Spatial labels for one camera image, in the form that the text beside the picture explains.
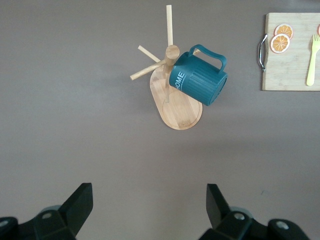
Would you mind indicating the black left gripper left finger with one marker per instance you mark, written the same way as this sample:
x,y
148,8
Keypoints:
x,y
75,210

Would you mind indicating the orange slice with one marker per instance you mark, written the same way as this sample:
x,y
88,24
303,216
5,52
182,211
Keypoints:
x,y
280,43
319,29
285,28

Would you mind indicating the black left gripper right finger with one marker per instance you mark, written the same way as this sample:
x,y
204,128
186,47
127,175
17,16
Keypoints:
x,y
218,210

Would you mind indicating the teal mug yellow inside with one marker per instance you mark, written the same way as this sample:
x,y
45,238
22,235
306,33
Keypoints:
x,y
200,82

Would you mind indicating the yellow plastic fork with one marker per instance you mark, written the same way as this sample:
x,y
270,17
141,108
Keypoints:
x,y
312,67

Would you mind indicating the wooden mug rack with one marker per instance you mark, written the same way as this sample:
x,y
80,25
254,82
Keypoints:
x,y
180,115

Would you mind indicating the bamboo cutting board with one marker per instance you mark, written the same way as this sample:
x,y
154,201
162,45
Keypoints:
x,y
285,72

